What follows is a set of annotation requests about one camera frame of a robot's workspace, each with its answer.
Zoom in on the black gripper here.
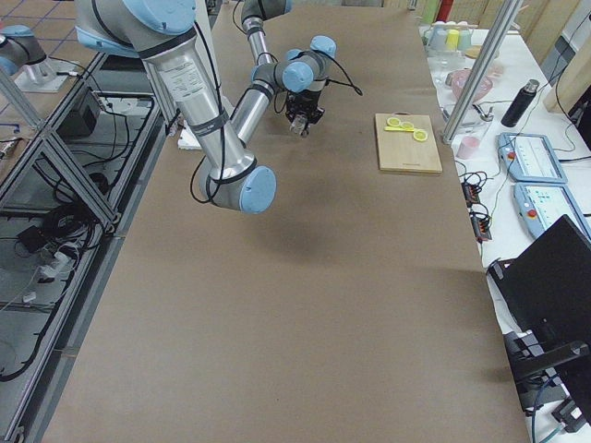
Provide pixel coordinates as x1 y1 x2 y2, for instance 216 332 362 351
285 90 324 125

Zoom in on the clear glass shaker cup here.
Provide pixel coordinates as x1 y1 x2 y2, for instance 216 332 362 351
290 113 309 138

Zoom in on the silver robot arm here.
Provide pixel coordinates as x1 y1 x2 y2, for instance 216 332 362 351
75 1 337 214
240 0 292 66

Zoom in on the grey cup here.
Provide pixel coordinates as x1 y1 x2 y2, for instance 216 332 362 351
428 27 447 52

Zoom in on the yellow cup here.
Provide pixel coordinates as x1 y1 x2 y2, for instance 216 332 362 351
445 29 460 52

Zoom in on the pink plastic cup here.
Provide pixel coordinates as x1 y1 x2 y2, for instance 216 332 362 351
456 136 480 160

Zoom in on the green cup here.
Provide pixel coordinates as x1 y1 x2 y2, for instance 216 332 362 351
457 29 472 52

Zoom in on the middle lemon slice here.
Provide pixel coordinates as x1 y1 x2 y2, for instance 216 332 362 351
400 121 415 131

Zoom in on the wooden cutting board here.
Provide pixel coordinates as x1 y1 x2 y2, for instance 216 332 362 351
375 113 442 174

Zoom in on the far lemon slice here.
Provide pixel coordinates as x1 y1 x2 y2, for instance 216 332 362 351
413 130 428 142

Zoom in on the pink bowl with ice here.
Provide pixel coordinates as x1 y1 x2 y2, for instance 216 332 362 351
446 67 494 101

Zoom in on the black power strip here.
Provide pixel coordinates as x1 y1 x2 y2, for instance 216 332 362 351
462 182 492 244

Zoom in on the black thermos bottle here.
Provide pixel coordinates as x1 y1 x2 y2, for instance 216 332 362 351
501 78 540 127

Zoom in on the upper blue teach pendant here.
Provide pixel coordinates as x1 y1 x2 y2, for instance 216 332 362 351
498 132 568 184

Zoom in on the blue teach pendant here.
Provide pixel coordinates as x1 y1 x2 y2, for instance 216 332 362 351
513 182 590 239
498 132 568 184

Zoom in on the lower blue teach pendant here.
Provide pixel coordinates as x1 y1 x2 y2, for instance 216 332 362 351
513 182 590 239

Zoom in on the black laptop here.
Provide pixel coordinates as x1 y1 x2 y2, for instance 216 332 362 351
488 215 590 344

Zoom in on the black monitor stand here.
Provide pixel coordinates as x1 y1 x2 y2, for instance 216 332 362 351
503 331 590 433

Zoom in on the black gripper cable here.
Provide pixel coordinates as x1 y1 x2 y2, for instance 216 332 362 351
322 57 364 98

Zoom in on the lemon slice near handle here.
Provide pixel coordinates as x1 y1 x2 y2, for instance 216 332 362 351
387 117 401 127

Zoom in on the aluminium frame post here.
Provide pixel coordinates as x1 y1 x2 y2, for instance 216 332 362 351
441 0 523 145

